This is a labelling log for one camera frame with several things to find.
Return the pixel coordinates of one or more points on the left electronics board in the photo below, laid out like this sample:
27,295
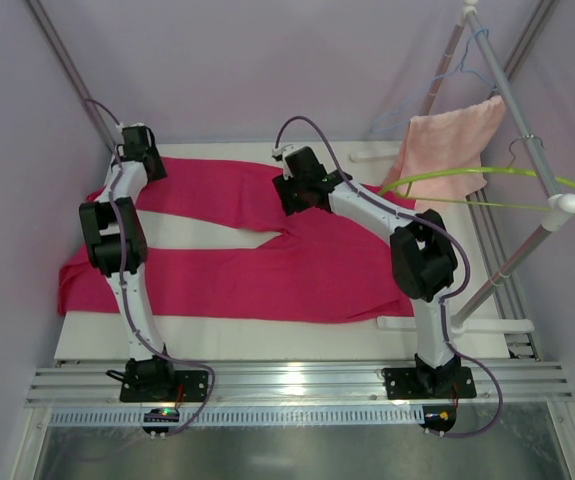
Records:
158,422

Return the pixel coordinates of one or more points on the green plastic hanger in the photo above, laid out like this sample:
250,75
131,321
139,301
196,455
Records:
494,187

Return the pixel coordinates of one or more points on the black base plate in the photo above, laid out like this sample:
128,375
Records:
409,383
157,380

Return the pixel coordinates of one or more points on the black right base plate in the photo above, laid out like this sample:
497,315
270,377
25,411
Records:
409,383

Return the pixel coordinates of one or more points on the right electronics board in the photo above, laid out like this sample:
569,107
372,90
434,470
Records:
438,419

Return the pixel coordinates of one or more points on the electronics board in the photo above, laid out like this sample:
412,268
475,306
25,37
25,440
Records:
158,422
438,419

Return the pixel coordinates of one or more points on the slotted cable duct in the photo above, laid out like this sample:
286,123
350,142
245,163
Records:
245,416

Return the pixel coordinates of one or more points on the aluminium front rail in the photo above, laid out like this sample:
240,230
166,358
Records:
300,383

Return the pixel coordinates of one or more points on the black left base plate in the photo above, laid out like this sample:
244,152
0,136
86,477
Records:
157,380

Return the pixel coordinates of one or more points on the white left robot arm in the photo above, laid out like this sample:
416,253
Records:
116,246

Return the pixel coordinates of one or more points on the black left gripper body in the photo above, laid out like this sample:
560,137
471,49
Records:
155,167

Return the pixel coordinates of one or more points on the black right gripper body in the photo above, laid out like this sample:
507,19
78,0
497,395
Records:
290,195

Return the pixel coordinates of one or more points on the pink trousers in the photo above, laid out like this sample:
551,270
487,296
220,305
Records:
317,267

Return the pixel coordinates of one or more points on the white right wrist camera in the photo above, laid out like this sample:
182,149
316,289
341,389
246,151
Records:
279,152

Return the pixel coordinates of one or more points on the white clothes rack frame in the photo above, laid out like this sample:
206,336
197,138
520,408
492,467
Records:
507,212

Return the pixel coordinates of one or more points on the light pink towel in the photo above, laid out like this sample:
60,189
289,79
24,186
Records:
450,140

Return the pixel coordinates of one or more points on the blue wire hanger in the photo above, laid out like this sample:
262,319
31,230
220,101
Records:
432,86

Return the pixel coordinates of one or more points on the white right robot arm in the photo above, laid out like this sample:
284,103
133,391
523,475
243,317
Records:
423,261

